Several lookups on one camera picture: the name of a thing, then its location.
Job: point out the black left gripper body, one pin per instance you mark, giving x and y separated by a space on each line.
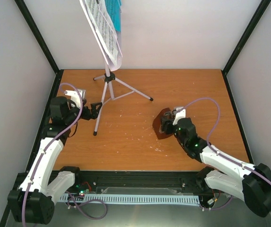
86 115

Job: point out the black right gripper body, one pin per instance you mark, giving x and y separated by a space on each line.
167 125

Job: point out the brown wooden metronome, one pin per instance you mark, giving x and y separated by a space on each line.
156 123

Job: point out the white tripod music stand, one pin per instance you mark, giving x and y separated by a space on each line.
108 90

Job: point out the teal folder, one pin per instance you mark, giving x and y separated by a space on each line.
114 10

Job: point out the clear plastic metronome cover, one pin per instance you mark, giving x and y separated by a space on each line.
167 114

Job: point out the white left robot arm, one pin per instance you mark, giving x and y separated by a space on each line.
35 198

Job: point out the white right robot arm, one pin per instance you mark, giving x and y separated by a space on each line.
229 171

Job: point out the white sheet music pages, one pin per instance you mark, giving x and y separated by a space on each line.
108 39

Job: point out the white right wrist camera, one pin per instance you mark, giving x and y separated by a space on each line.
178 113

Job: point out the black aluminium frame rail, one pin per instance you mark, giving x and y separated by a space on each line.
187 182

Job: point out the light blue cable duct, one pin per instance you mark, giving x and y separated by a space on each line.
129 199

